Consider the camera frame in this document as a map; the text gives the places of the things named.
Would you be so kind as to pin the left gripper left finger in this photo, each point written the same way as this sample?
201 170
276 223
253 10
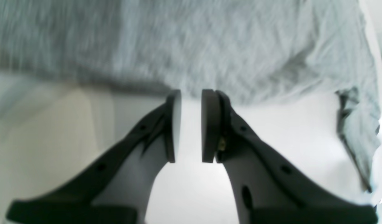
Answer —
116 187

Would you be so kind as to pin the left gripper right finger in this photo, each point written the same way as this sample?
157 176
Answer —
267 188

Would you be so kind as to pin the grey t-shirt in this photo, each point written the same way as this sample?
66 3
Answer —
256 51

